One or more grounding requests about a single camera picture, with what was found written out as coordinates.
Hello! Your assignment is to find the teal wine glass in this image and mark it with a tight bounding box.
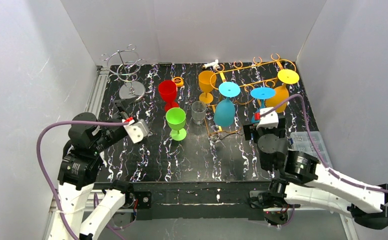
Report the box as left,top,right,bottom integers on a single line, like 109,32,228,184
214,82,240,127

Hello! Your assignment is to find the blue wine glass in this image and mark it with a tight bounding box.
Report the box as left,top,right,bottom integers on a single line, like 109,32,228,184
250,87,276,124

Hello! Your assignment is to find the gold wire glass rack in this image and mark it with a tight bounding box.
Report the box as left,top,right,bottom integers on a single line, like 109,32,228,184
205,53,299,137

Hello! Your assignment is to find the orange wine glass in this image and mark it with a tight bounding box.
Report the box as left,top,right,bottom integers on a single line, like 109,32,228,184
265,69,299,108
198,70,217,104

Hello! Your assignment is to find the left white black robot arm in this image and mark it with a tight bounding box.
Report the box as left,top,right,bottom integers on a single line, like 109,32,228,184
37,101,149,240

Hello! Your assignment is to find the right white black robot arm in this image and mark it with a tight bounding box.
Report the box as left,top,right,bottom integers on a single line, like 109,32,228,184
243,116,388,230

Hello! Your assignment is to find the silver round glass rack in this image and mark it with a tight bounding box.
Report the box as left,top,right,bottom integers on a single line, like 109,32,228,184
101,44,146,103

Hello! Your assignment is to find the red plastic wine glass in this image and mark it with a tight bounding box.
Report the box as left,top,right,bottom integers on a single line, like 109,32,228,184
158,80,179,112

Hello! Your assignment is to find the green plastic wine glass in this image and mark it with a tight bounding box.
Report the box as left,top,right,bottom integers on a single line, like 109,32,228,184
166,107,187,141

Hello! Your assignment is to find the clear glass tumbler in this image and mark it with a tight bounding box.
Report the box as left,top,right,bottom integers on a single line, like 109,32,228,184
191,101,207,125

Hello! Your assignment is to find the white small fitting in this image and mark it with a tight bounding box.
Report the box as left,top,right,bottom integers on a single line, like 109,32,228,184
202,59,221,71

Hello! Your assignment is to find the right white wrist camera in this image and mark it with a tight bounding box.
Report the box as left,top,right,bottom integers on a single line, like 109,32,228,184
254,107,279,130

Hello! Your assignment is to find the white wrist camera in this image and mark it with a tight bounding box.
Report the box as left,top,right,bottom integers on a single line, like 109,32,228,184
124,119,150,144
254,107,279,130

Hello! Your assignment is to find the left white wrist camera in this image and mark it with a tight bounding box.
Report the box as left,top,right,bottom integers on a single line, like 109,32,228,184
124,119,150,144

